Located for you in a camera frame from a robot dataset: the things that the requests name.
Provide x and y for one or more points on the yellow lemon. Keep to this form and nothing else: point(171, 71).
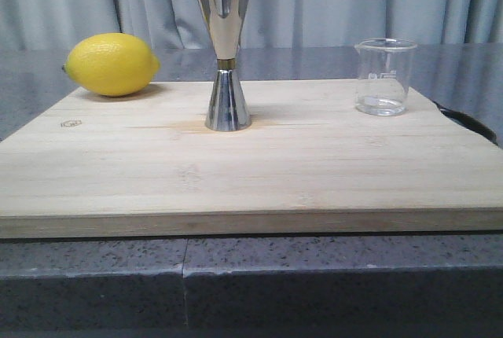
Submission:
point(112, 64)

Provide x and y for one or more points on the wooden cutting board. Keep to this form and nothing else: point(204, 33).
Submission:
point(146, 165)

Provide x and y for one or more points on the steel double jigger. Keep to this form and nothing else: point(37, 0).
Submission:
point(227, 109)

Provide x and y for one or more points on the glass beaker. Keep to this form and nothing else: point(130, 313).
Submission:
point(384, 68)

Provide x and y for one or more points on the black curved cutting board handle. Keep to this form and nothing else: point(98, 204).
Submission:
point(468, 122)

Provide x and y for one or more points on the grey curtain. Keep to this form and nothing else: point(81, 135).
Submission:
point(60, 24)

